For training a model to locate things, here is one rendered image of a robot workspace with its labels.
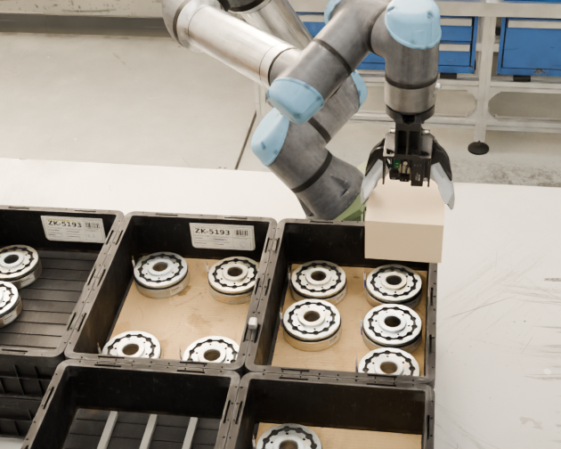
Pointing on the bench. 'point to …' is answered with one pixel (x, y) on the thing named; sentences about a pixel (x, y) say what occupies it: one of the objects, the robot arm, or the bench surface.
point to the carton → (404, 222)
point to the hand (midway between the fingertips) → (407, 203)
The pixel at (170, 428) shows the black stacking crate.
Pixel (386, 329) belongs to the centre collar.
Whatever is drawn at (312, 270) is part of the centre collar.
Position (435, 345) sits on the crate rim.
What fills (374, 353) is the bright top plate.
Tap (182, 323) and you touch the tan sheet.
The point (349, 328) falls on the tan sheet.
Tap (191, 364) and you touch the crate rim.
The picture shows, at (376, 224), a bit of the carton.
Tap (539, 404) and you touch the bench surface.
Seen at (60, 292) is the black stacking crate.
